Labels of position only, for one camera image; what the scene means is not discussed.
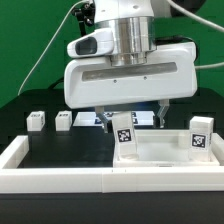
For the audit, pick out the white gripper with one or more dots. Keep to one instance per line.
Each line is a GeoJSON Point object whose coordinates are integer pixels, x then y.
{"type": "Point", "coordinates": [168, 73]}

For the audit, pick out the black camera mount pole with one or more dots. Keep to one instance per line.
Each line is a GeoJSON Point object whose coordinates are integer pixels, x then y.
{"type": "Point", "coordinates": [85, 16]}

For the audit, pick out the white square table top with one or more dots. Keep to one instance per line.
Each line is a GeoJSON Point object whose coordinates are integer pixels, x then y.
{"type": "Point", "coordinates": [162, 148]}

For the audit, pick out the white U-shaped fence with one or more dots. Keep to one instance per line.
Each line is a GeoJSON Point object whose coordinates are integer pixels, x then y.
{"type": "Point", "coordinates": [14, 180]}

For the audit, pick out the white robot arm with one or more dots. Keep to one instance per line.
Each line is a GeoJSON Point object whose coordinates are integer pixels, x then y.
{"type": "Point", "coordinates": [122, 62]}

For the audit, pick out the white sheet with tags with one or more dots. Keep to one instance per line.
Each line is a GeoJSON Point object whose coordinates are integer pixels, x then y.
{"type": "Point", "coordinates": [140, 118]}

